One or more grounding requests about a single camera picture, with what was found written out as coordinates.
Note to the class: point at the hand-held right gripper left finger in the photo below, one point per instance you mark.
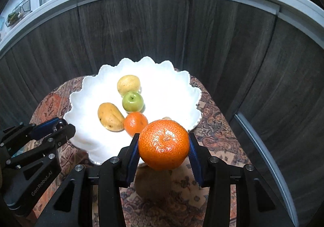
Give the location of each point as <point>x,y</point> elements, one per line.
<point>133,163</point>

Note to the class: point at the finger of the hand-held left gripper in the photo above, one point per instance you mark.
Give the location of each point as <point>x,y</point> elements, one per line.
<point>45,126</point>
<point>63,134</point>

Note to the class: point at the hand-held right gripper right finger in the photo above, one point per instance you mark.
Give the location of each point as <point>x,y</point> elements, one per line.
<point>196,163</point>

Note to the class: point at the large orange tangerine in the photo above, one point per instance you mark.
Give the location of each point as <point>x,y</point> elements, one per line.
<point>164,144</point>

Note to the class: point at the small orange tangerine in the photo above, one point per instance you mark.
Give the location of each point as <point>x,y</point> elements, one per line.
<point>134,123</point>

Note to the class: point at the yellow spotted mango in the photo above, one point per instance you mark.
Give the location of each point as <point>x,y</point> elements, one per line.
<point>110,117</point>

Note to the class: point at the white scalloped bowl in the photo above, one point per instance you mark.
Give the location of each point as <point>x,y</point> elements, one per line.
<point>167,90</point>

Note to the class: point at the patterned paisley tablecloth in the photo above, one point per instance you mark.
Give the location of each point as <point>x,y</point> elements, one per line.
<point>217,146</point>

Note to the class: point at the green apple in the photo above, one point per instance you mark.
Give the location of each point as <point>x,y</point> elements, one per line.
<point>133,102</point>

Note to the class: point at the yellow lemon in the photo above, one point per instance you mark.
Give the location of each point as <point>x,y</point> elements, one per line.
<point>128,84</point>

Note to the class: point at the dark wood kitchen cabinet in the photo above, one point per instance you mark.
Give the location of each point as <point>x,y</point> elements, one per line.
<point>240,52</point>

